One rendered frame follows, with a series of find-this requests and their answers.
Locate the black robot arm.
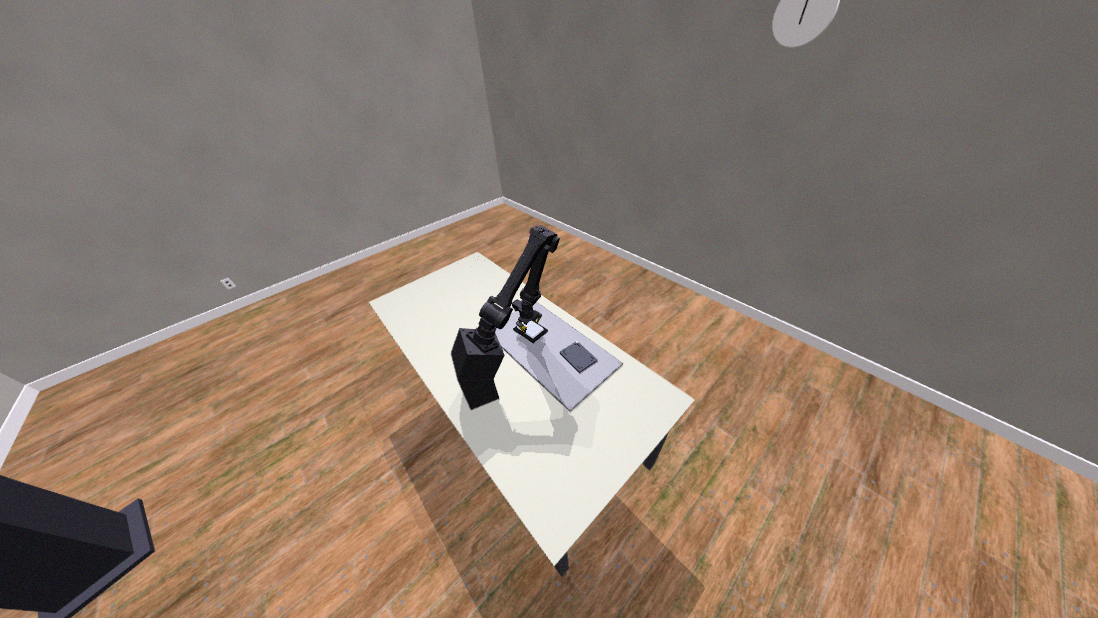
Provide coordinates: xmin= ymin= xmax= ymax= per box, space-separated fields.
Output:
xmin=466 ymin=225 xmax=560 ymax=353

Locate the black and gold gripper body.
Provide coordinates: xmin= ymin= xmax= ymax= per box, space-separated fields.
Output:
xmin=516 ymin=310 xmax=542 ymax=327

